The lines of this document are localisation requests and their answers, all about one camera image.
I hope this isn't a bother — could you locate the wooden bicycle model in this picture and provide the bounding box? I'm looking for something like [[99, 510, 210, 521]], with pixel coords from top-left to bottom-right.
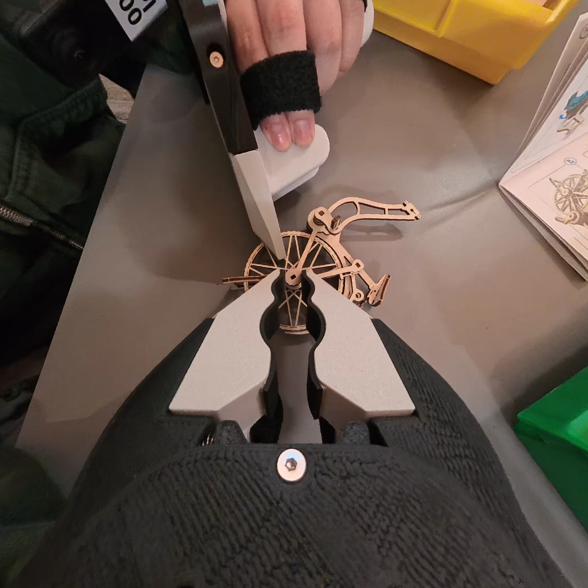
[[223, 197, 422, 339]]

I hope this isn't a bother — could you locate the green plastic bin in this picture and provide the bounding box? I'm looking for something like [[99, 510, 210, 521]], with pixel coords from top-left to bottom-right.
[[514, 367, 588, 526]]

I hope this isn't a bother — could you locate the person's left hand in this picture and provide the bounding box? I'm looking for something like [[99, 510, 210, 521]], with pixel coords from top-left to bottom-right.
[[227, 0, 367, 151]]

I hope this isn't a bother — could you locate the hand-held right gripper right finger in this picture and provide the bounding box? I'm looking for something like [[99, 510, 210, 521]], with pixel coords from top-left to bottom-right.
[[303, 270, 416, 424]]

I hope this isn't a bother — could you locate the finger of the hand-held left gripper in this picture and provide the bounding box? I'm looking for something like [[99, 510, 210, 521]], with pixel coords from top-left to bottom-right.
[[228, 149, 285, 261]]

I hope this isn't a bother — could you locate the white instruction booklet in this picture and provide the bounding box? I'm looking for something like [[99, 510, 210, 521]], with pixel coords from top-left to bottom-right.
[[498, 140, 588, 282]]

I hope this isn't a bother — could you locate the yellow plastic bin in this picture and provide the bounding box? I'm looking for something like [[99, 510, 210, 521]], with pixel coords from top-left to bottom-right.
[[373, 0, 579, 85]]

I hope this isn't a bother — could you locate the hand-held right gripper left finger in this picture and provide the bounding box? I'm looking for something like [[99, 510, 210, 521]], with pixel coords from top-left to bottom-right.
[[169, 270, 283, 431]]

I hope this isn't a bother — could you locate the grey desk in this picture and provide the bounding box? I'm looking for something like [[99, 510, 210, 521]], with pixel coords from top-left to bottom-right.
[[16, 28, 588, 588]]

